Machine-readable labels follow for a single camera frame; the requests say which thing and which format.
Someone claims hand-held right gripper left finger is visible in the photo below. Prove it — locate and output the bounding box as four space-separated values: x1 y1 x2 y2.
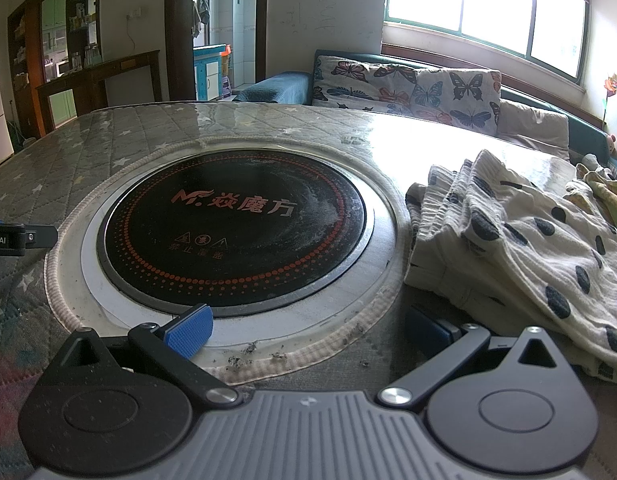
38 303 243 407

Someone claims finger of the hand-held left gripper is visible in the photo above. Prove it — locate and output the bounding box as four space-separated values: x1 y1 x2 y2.
24 225 58 250

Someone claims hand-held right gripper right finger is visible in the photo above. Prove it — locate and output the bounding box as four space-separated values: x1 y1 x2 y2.
376 306 577 408

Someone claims white dark-dotted garment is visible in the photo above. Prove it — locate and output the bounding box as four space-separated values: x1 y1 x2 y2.
404 148 617 386

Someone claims grey quilted star table cover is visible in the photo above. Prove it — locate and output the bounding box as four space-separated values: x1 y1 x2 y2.
0 101 617 466

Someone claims round black induction cooker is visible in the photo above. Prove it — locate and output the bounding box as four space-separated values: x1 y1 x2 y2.
81 145 403 333

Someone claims mop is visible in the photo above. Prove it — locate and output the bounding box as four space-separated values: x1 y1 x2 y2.
8 97 29 147

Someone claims dark wooden console table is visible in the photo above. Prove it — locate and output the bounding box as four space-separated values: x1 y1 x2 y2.
36 50 163 133

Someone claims group of glass jars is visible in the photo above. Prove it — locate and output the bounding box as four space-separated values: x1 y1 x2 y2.
70 44 102 70

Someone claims dark wooden shelf cabinet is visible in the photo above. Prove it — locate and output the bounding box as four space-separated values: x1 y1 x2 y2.
7 0 102 140

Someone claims yellow-green patterned garment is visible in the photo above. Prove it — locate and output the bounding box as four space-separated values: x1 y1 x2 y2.
563 165 617 251

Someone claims plain beige cushion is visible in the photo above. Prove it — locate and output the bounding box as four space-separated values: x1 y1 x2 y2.
495 99 571 162

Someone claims blue and white cabinet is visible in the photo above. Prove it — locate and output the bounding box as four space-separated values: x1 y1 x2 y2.
193 44 233 102

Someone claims butterfly print cushion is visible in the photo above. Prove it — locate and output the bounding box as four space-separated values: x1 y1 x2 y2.
311 55 422 113
412 67 503 136

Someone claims teal sofa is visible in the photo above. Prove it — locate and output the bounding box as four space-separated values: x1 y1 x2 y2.
231 49 617 171

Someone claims hanging grey cloth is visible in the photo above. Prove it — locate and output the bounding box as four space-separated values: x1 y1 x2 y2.
193 0 212 38

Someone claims colourful pinwheel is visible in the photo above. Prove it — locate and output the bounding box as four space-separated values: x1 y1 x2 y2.
601 73 617 126

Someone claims green-framed window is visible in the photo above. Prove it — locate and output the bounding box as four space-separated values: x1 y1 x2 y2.
382 0 595 95

